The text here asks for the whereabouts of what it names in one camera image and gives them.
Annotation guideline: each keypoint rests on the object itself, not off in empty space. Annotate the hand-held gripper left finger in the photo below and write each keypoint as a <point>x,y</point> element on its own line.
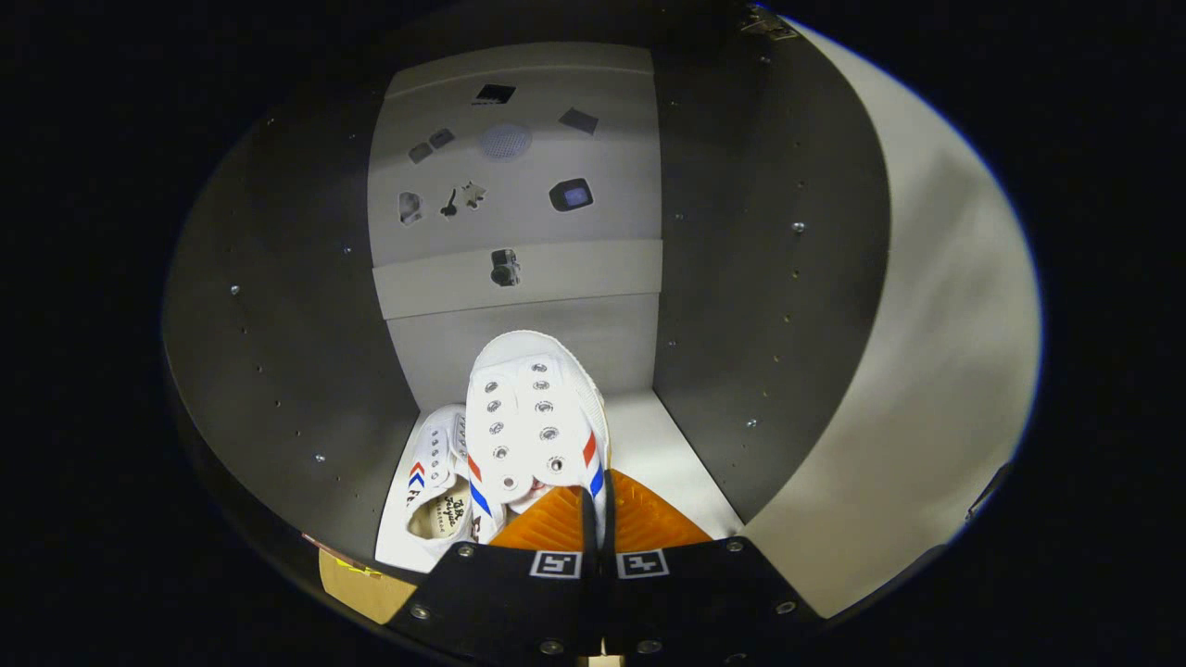
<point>500,602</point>

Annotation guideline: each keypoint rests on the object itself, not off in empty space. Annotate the white shoe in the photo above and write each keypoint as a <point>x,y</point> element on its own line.
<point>533,417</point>
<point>435,463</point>

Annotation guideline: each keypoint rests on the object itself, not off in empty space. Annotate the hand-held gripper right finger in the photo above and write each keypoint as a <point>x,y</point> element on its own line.
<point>704,602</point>

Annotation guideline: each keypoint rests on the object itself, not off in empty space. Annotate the grey shoe cabinet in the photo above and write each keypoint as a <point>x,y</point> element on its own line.
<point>278,324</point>

